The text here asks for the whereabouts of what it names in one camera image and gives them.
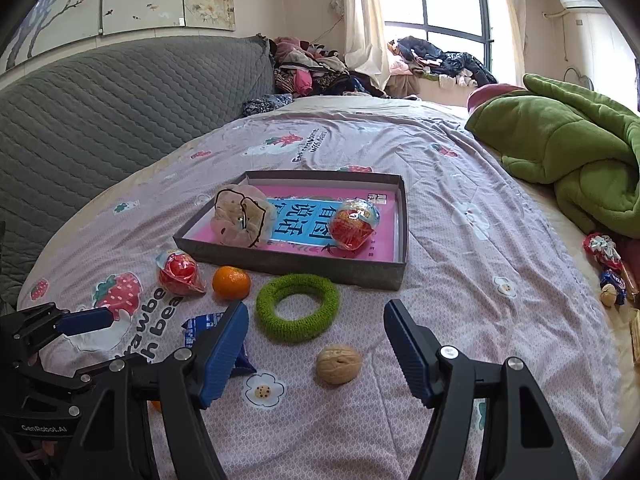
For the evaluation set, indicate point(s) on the toy egg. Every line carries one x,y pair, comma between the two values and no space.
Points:
180,272
355,225

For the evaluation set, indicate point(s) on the dark patterned pillow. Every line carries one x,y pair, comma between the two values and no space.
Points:
265,104

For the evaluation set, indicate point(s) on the cream curtain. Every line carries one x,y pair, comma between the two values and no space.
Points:
365,20
507,10

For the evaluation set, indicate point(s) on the green blanket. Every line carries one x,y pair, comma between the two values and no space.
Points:
575,150

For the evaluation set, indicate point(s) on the red silver wrapped candy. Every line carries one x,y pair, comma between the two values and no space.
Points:
602,252

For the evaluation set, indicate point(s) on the pink pillow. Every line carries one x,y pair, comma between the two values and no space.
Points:
487,96

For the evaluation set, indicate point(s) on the beige plush toy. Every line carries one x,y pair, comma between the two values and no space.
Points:
235,220

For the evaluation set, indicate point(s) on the tangerine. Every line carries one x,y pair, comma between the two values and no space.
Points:
231,283

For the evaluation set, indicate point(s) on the pink book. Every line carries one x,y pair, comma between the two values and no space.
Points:
386,230

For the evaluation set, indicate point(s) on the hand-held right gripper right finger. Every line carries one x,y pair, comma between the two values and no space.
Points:
410,355

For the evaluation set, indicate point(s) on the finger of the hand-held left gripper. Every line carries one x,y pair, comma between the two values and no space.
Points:
85,321
60,379

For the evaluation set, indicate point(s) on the grey quilted headboard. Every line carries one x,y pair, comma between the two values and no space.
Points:
100,120

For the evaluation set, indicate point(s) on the pile of mixed clothes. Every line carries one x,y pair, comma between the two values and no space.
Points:
310,70

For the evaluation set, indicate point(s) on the large walnut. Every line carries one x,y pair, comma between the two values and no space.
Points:
338,364

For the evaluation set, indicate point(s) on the small walnut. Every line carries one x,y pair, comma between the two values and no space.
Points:
607,296

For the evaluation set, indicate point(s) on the blue wrapped candy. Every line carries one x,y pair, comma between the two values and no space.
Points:
614,279

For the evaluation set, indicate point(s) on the pile of dark clothes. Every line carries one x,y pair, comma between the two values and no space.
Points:
440,60

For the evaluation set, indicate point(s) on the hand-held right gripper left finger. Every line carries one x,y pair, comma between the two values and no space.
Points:
225,355

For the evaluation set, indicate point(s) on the beige window bench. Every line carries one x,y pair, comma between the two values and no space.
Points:
425,91

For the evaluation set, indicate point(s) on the blue snack packet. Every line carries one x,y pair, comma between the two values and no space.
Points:
200,327

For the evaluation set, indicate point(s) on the pink cardboard box tray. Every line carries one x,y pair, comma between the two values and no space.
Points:
300,266

